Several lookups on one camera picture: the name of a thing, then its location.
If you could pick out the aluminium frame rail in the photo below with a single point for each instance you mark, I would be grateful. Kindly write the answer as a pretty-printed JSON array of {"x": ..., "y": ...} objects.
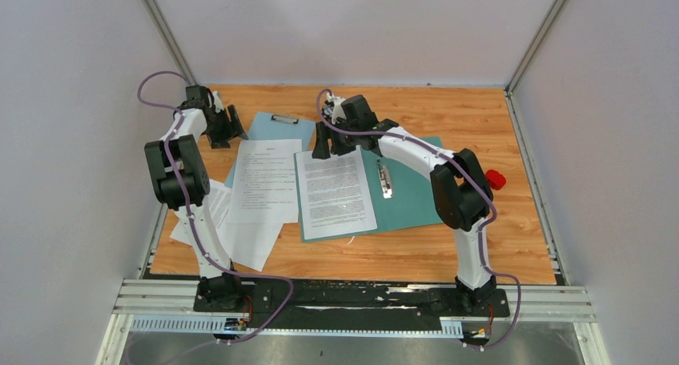
[{"x": 168, "y": 305}]

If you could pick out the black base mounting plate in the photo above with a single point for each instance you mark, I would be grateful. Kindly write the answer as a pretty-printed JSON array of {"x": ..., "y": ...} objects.
[{"x": 360, "y": 306}]

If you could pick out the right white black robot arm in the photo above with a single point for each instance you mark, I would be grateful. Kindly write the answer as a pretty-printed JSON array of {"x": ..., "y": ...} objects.
[{"x": 461, "y": 193}]

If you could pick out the printed text paper sheet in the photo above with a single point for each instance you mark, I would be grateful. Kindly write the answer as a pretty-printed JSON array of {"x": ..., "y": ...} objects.
[{"x": 334, "y": 196}]

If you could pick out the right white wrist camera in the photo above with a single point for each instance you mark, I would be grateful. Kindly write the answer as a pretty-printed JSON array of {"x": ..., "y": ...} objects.
[{"x": 338, "y": 109}]

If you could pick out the small red object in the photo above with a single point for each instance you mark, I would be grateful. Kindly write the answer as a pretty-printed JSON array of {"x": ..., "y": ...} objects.
[{"x": 495, "y": 179}]

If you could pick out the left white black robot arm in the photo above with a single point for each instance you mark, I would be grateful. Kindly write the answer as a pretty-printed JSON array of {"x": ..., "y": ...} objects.
[{"x": 180, "y": 180}]

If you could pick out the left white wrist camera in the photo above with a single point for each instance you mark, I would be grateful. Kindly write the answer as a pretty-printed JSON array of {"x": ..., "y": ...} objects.
[{"x": 217, "y": 103}]

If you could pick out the green file folder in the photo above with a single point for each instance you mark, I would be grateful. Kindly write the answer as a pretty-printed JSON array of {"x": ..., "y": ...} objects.
[{"x": 401, "y": 197}]

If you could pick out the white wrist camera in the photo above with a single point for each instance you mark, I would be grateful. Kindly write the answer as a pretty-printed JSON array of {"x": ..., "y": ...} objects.
[
  {"x": 338, "y": 109},
  {"x": 217, "y": 103}
]

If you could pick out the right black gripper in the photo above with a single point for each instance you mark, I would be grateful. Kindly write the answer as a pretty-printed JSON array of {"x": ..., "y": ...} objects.
[{"x": 322, "y": 150}]

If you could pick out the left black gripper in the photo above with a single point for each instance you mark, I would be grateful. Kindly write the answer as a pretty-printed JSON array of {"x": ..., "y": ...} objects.
[{"x": 235, "y": 129}]

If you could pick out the light blue clipboard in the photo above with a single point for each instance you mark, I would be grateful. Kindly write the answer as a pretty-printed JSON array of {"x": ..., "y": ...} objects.
[{"x": 268, "y": 126}]

